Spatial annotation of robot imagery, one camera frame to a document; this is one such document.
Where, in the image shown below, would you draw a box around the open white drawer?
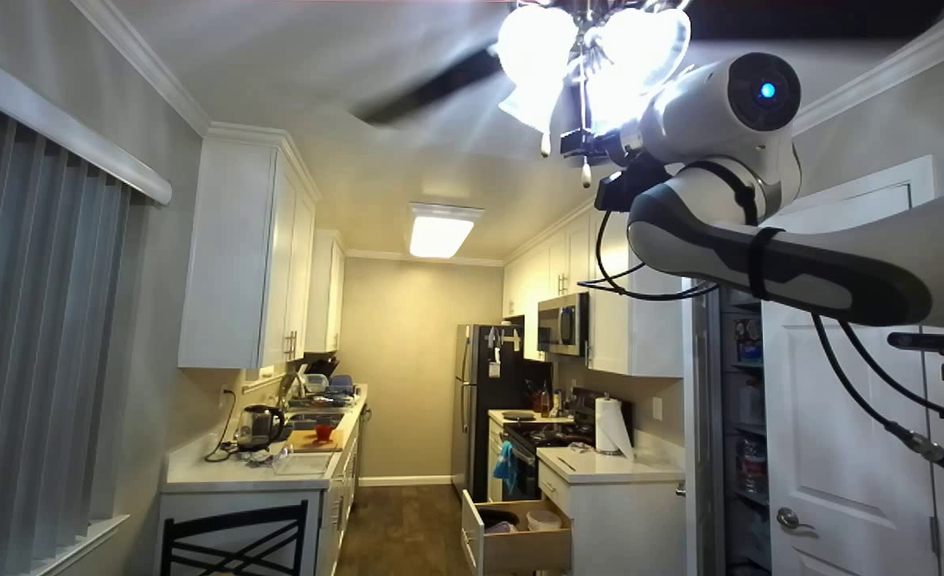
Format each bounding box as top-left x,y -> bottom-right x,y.
456,488 -> 576,576

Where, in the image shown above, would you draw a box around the white panel door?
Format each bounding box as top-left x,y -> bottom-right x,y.
758,150 -> 944,576

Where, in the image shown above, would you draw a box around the rectangular ceiling panel light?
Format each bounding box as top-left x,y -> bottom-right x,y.
406,205 -> 484,263

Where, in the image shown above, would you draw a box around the long white kitchen counter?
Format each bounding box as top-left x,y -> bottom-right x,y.
158,384 -> 373,576

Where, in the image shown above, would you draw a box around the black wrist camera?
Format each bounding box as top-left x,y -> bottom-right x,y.
593,153 -> 676,215

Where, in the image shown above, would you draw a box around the pantry shelves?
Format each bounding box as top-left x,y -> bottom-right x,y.
691,286 -> 768,576

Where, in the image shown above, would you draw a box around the blue hanging towel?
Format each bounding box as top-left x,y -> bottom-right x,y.
490,438 -> 524,503

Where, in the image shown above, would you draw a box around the small white wall cabinet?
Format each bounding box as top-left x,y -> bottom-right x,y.
300,229 -> 349,358

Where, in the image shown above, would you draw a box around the white window sill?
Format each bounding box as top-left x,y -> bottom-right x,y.
20,512 -> 135,576

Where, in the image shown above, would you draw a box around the vertical window blinds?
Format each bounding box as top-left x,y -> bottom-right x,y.
0,90 -> 138,576

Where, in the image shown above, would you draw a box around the kitchen stove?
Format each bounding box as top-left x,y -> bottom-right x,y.
487,406 -> 576,505

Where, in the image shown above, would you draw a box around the dark ceiling fan blade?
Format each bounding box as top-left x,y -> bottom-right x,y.
687,0 -> 944,45
353,43 -> 504,129

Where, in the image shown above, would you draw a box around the white crown molding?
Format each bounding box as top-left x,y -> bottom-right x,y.
67,0 -> 214,139

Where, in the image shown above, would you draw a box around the electric kettle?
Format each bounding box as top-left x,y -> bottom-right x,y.
234,402 -> 291,456

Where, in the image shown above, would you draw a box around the white paper towel roll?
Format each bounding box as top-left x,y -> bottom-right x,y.
593,393 -> 638,460

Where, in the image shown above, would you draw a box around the white blind valance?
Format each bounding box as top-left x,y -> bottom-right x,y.
0,40 -> 176,209

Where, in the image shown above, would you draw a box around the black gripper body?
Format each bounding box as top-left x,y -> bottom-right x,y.
593,118 -> 660,168

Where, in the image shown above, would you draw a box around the black metal chair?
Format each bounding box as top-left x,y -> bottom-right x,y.
158,500 -> 312,576

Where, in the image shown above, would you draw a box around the white cabinets above microwave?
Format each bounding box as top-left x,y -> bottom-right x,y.
500,205 -> 696,384

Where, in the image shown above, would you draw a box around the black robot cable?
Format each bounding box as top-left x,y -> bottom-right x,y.
593,205 -> 944,473

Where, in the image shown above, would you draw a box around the short white kitchen counter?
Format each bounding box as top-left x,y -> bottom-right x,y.
533,443 -> 695,576

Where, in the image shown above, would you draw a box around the metal door handle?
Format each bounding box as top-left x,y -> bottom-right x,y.
774,505 -> 822,542

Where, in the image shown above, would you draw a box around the large white wall cabinet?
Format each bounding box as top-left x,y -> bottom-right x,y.
176,118 -> 326,374

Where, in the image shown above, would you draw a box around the dark steel refrigerator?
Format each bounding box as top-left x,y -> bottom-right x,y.
447,316 -> 553,505

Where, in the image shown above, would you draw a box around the steel microwave oven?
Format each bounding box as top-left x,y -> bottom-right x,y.
533,289 -> 594,363

